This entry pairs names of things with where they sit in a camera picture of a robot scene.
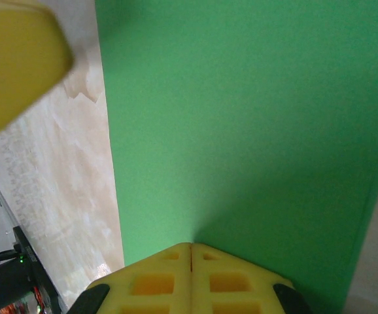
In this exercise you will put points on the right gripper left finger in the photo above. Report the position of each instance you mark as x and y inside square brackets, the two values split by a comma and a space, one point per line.
[153, 288]

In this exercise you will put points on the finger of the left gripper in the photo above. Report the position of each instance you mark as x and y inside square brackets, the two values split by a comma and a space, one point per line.
[15, 55]

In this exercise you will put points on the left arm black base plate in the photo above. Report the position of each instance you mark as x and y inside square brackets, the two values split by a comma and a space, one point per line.
[37, 265]

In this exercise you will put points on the green paper sheet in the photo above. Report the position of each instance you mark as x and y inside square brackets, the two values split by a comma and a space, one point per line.
[241, 114]

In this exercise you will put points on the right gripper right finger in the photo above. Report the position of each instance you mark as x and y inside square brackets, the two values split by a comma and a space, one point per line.
[231, 288]

